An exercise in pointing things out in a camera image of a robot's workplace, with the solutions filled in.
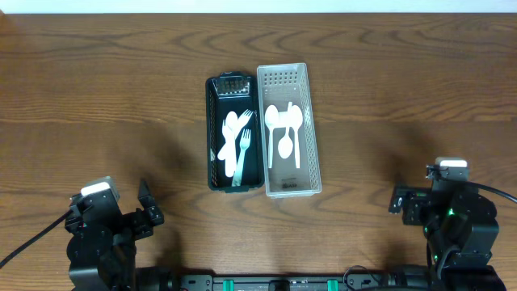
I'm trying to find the white fork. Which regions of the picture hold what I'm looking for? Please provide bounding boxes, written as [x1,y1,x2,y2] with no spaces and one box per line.
[218,120,232,160]
[233,109,254,139]

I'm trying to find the mint green plastic fork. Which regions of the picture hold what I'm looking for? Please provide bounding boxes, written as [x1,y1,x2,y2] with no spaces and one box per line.
[232,129,251,187]

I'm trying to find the white spoon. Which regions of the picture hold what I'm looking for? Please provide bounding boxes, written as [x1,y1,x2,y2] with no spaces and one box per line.
[288,105,303,168]
[264,105,280,168]
[225,111,237,177]

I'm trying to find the white spoon bowl down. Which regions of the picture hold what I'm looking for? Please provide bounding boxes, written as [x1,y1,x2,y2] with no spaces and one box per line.
[278,102,293,159]

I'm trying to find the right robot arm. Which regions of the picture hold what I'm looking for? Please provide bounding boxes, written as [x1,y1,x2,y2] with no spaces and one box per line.
[389,165,516,290]

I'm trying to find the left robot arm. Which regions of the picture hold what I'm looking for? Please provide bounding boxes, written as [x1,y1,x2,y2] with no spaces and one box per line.
[65,176,173,290]

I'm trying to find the dark green plastic basket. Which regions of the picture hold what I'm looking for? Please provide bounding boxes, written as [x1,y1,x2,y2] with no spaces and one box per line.
[205,72,264,193]

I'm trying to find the clear white plastic basket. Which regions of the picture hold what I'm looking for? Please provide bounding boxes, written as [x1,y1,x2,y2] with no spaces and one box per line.
[256,63,322,198]

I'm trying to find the black mounting rail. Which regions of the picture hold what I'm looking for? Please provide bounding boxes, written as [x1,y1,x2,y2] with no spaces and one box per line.
[136,267,408,291]

